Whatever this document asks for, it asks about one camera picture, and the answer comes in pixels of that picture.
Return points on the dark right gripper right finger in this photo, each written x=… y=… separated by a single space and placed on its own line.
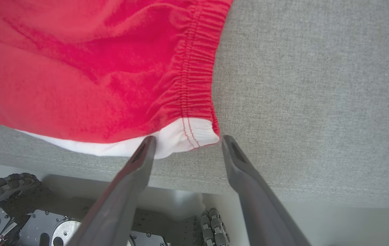
x=259 y=212

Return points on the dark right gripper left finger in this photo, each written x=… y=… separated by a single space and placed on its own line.
x=119 y=205

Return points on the red shorts with white stripe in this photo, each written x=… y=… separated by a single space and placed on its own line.
x=78 y=68

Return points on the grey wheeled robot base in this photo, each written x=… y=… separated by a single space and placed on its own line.
x=40 y=225

